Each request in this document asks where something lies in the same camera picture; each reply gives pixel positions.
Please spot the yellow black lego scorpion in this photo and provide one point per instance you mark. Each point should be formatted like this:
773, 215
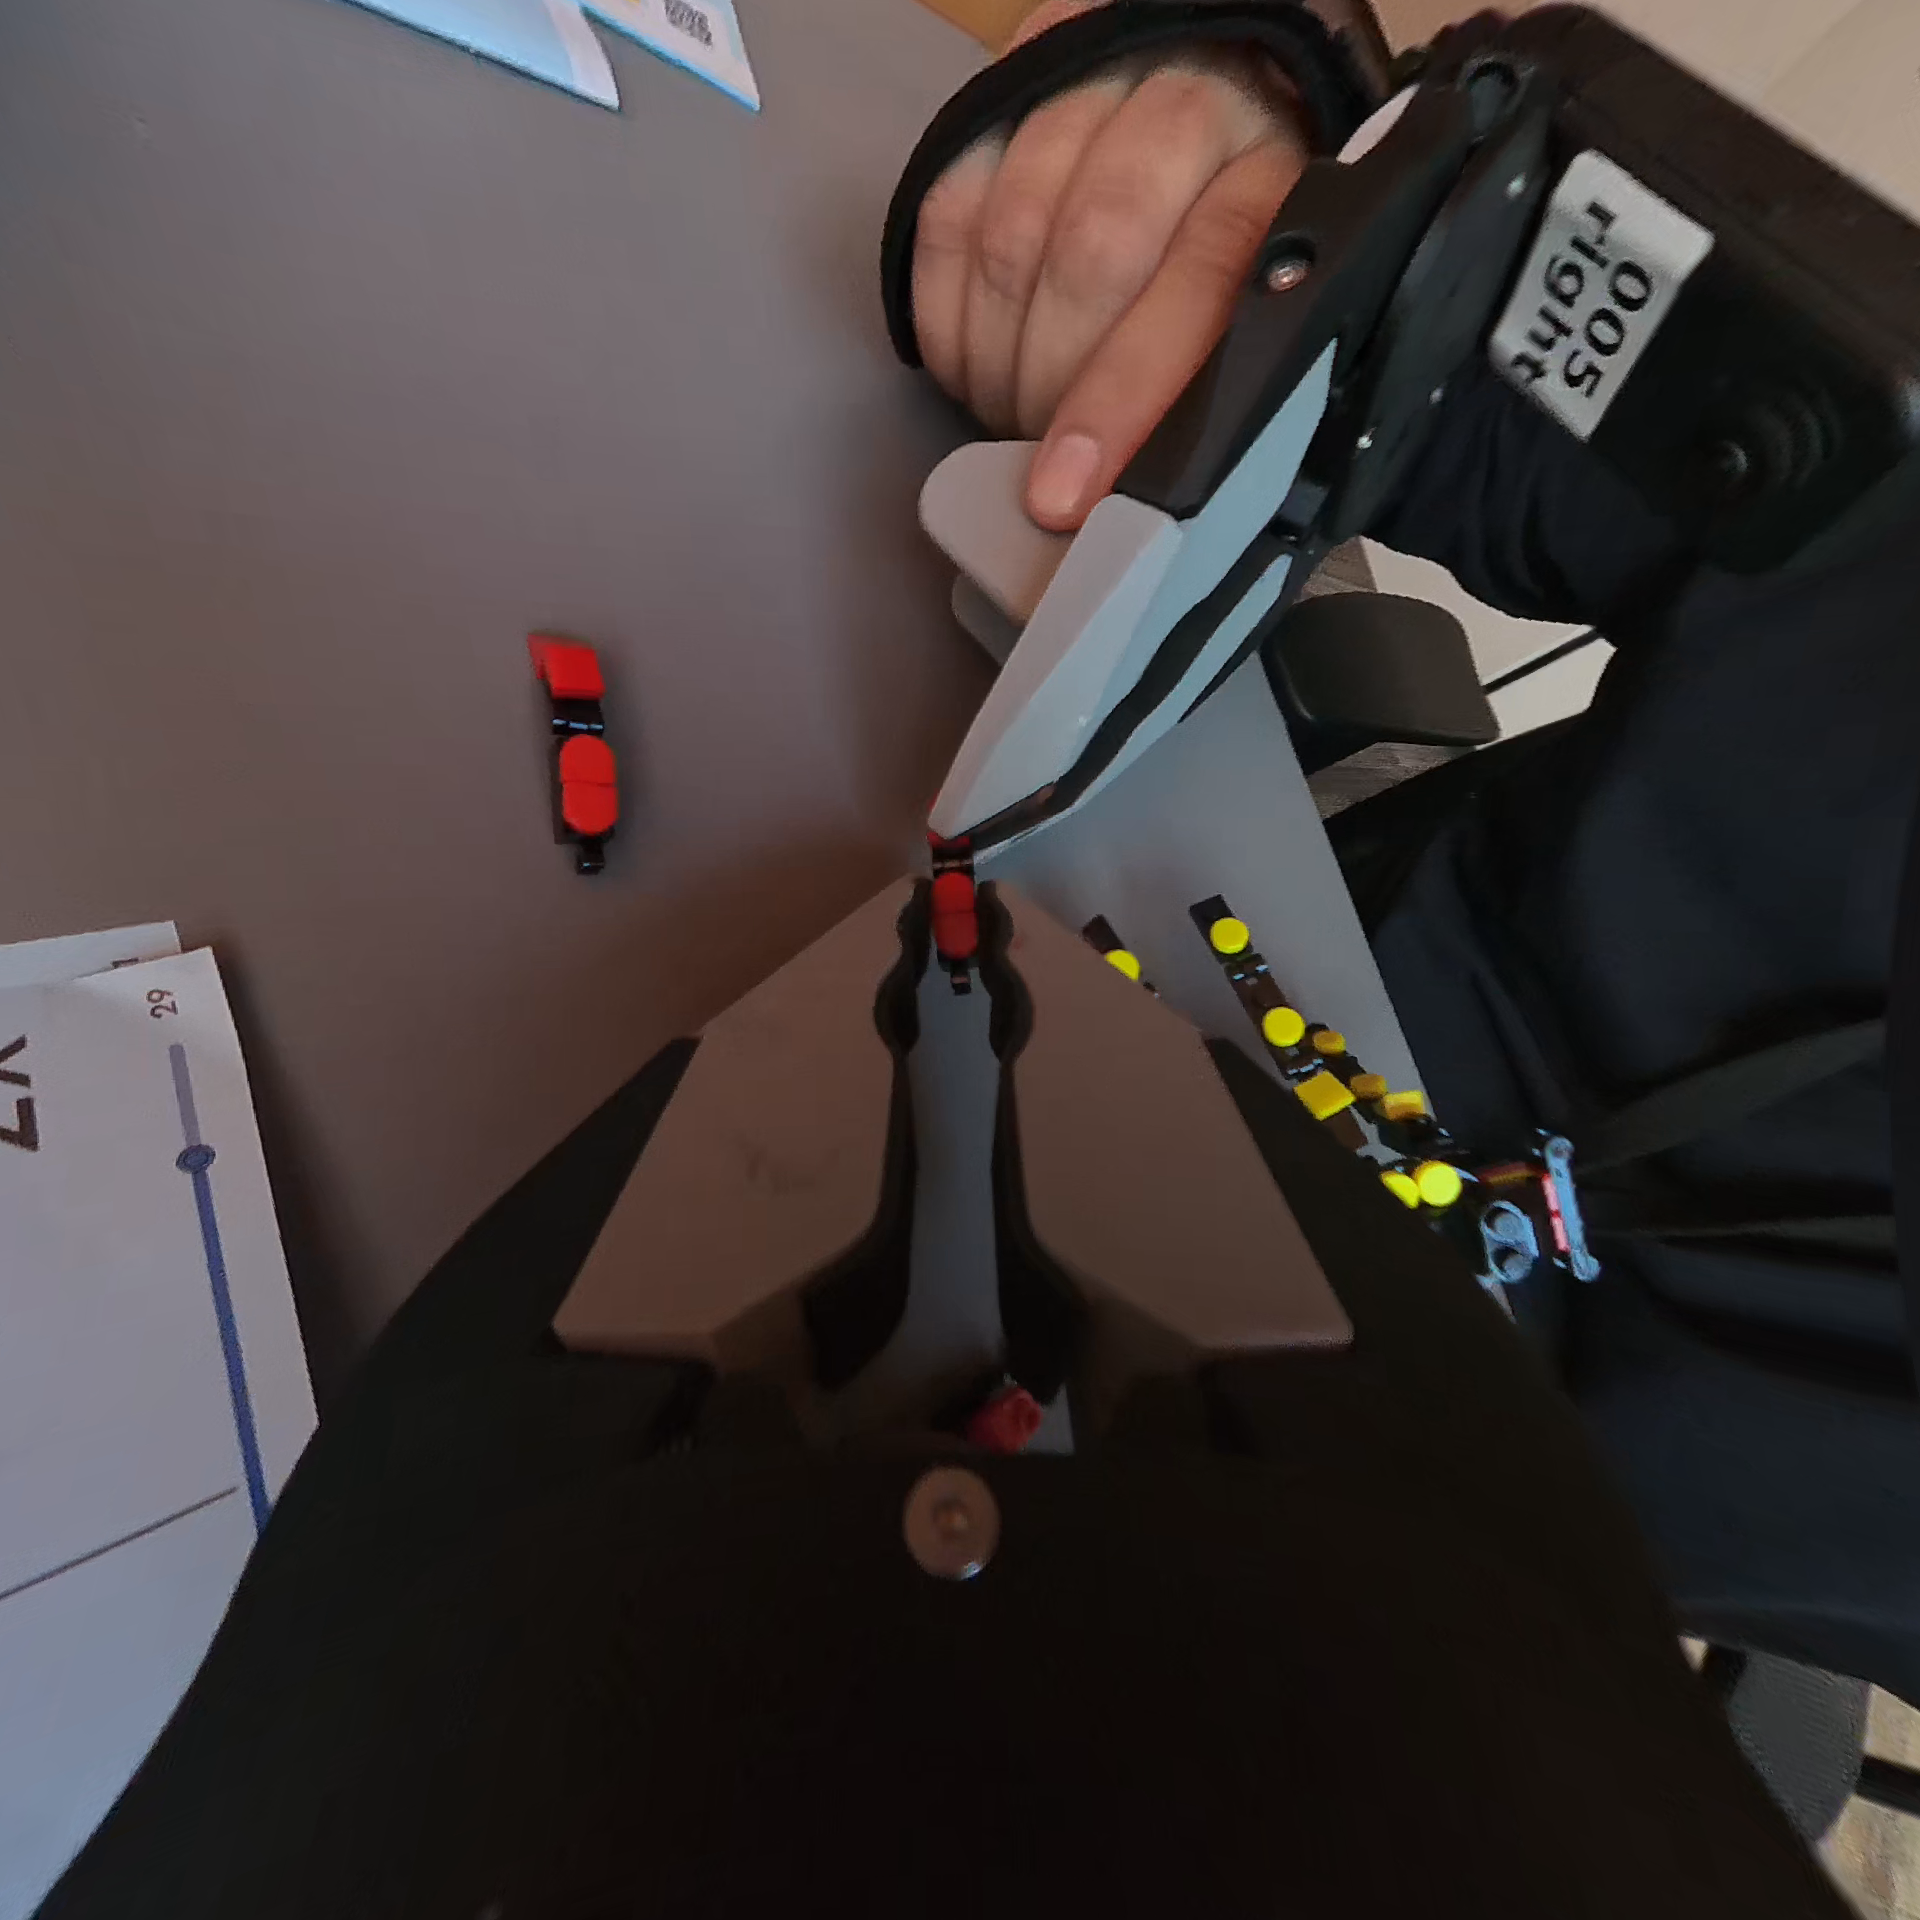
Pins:
1290, 1034

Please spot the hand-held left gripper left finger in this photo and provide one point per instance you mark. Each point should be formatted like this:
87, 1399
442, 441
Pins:
751, 1170

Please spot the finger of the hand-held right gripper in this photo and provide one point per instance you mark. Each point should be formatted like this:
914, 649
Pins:
1065, 645
1201, 683

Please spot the red black lego claw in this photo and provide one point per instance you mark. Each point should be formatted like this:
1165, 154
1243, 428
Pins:
582, 773
955, 909

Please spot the white instruction booklet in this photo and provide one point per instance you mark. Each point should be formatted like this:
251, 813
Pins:
104, 1275

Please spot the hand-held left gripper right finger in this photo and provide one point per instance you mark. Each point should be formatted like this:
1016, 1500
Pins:
1170, 1184

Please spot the small red lego piece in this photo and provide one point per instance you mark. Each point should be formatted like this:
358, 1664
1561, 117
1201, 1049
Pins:
1004, 1418

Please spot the person's right hand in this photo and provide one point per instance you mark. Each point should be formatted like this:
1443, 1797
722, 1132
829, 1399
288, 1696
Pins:
1080, 255

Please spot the pale blue paper booklet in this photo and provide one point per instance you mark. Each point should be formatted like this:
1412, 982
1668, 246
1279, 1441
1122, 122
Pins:
511, 38
690, 38

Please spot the person's dark clothing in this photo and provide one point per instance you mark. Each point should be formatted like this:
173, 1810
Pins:
1725, 824

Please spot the black chair armrest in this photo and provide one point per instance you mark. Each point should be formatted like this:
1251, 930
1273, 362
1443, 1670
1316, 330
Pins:
1380, 674

